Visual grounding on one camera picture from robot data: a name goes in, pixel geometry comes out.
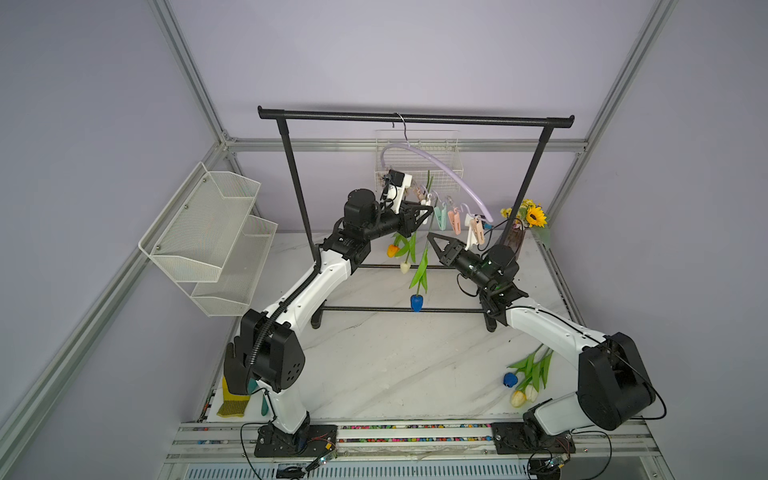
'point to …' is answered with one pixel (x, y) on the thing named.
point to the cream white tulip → (406, 266)
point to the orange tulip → (399, 248)
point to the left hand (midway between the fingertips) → (427, 210)
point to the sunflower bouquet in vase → (528, 215)
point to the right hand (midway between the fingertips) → (427, 240)
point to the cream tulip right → (529, 389)
